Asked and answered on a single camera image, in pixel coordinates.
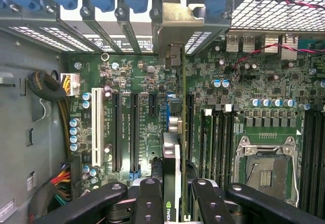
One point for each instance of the white PCI expansion slot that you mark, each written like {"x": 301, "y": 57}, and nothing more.
{"x": 97, "y": 127}

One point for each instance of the long black expansion slot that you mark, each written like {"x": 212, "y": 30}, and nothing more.
{"x": 190, "y": 122}
{"x": 117, "y": 132}
{"x": 134, "y": 132}

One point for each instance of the grey open PC case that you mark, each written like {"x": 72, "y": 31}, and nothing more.
{"x": 25, "y": 112}

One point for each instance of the short black expansion slot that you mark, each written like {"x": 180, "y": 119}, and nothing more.
{"x": 153, "y": 104}

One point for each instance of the white power connector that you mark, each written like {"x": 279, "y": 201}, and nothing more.
{"x": 72, "y": 84}

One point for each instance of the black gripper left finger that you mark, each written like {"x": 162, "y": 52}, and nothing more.
{"x": 148, "y": 203}

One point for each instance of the metal CPU socket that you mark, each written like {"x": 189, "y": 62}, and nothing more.
{"x": 266, "y": 168}

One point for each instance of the green motherboard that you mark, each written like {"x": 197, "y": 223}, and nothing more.
{"x": 254, "y": 81}

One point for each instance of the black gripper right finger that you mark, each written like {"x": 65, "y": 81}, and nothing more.
{"x": 210, "y": 203}

